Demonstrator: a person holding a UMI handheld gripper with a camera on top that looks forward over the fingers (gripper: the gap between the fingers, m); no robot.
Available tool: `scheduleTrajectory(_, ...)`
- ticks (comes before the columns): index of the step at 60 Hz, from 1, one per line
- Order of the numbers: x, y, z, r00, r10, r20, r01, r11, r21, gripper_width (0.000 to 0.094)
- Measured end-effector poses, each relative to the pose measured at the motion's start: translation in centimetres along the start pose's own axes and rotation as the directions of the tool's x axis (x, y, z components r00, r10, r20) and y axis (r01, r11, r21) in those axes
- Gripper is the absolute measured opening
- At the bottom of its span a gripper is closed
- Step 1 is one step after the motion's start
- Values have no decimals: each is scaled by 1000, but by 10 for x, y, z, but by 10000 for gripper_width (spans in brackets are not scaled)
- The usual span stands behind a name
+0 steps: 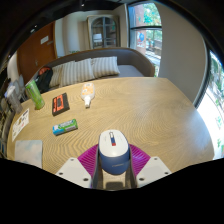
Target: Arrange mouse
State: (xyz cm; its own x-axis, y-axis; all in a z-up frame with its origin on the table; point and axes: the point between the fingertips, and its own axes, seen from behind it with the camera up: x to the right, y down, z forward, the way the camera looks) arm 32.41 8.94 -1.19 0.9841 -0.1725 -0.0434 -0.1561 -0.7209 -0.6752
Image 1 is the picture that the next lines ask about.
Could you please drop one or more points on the green and blue gum pack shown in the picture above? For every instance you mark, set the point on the green and blue gum pack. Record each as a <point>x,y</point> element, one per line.
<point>65,127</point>

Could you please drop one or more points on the green drink can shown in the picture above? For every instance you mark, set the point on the green drink can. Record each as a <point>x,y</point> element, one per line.
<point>35,95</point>

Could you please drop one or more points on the small striped pillow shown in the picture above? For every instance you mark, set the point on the small striped pillow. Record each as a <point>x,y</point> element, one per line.
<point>56,76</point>

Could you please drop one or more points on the glass-door cabinet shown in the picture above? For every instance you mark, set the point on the glass-door cabinet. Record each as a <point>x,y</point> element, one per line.
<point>104,31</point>

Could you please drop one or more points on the brown curved bench sofa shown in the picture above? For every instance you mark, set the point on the brown curved bench sofa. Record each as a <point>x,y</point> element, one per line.
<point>133,58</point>

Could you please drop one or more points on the white tube with orange label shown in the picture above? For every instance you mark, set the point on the white tube with orange label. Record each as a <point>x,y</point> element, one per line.
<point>87,92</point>

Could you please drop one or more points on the brown wooden door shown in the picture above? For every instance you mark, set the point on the brown wooden door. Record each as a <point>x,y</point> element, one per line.
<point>36,53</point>

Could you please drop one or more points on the black box with orange print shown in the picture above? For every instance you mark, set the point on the black box with orange print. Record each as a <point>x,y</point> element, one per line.
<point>60,104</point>

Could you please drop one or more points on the dark-framed window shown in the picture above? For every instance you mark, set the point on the dark-framed window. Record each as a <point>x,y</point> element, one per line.
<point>146,33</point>

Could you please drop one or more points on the white and blue computer mouse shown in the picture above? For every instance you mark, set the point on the white and blue computer mouse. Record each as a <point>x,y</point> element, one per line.
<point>114,151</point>

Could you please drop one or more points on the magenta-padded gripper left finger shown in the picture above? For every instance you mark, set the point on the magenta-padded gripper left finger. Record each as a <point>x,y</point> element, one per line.
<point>73,171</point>

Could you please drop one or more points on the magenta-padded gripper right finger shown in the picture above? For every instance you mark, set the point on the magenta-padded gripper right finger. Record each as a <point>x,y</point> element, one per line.
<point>154,170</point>

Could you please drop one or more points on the large striped pillow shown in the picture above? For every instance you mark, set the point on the large striped pillow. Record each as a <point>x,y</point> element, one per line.
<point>77,72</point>

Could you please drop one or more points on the wide striped pillow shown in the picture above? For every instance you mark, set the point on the wide striped pillow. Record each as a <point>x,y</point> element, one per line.
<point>105,66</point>

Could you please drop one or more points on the white sticker sheet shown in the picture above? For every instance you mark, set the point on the white sticker sheet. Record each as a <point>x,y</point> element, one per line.
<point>20,124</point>

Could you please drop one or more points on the black backpack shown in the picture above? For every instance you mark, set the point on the black backpack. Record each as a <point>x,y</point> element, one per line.
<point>44,80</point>

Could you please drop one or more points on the pale sky-print mouse pad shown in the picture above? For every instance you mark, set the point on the pale sky-print mouse pad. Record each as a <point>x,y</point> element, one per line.
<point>29,153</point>

